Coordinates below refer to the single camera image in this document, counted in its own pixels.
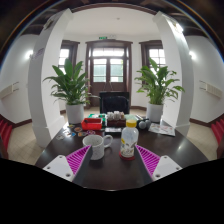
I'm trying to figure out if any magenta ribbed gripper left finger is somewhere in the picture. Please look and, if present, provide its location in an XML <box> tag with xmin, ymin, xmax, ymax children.
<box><xmin>44</xmin><ymin>145</ymin><xmax>92</xmax><ymax>182</ymax></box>

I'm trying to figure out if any grey dumbbell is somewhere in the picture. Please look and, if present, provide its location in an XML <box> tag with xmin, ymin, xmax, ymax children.
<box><xmin>137</xmin><ymin>119</ymin><xmax>151</xmax><ymax>130</ymax></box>

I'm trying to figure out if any clear bottle with yellow cap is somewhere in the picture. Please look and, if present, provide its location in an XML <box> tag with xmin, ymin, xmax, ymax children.
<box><xmin>120</xmin><ymin>119</ymin><xmax>139</xmax><ymax>160</ymax></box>

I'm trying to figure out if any wooden tray with small jars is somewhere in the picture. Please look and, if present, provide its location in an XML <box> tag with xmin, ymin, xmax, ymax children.
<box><xmin>107</xmin><ymin>111</ymin><xmax>126</xmax><ymax>127</ymax></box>

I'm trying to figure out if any green box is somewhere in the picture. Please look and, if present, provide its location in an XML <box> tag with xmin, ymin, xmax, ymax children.
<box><xmin>88</xmin><ymin>113</ymin><xmax>107</xmax><ymax>122</ymax></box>

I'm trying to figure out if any printed paper sheet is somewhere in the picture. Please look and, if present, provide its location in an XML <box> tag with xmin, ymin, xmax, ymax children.
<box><xmin>149</xmin><ymin>123</ymin><xmax>175</xmax><ymax>136</ymax></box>

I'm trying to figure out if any potted green plant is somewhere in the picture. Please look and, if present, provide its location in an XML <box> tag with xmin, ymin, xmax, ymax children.
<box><xmin>135</xmin><ymin>58</ymin><xmax>185</xmax><ymax>123</ymax></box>
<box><xmin>46</xmin><ymin>59</ymin><xmax>96</xmax><ymax>124</ymax></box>

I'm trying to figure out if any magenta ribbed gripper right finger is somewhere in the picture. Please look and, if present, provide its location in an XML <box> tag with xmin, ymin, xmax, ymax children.
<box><xmin>135</xmin><ymin>145</ymin><xmax>182</xmax><ymax>181</ymax></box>

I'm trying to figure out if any black chair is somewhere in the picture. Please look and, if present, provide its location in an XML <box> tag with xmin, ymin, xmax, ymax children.
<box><xmin>99</xmin><ymin>91</ymin><xmax>130</xmax><ymax>114</ymax></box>

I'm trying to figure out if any dark wooden double door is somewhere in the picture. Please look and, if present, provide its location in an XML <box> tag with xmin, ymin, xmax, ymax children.
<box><xmin>86</xmin><ymin>39</ymin><xmax>132</xmax><ymax>106</ymax></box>

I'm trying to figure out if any right potted green plant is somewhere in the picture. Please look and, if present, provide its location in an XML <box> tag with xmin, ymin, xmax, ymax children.
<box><xmin>135</xmin><ymin>58</ymin><xmax>185</xmax><ymax>123</ymax></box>

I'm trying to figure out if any left potted green plant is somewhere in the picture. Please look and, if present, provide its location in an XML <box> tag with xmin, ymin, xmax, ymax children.
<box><xmin>46</xmin><ymin>59</ymin><xmax>96</xmax><ymax>124</ymax></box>

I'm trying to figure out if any black flat device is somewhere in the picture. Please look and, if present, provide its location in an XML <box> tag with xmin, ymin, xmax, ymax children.
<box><xmin>105</xmin><ymin>127</ymin><xmax>122</xmax><ymax>134</ymax></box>

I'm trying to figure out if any red plastic box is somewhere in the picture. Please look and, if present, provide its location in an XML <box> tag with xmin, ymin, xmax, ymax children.
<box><xmin>81</xmin><ymin>118</ymin><xmax>102</xmax><ymax>130</ymax></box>

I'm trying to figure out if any white speckled ceramic mug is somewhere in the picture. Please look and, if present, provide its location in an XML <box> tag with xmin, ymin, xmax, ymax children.
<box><xmin>82</xmin><ymin>135</ymin><xmax>113</xmax><ymax>160</ymax></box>

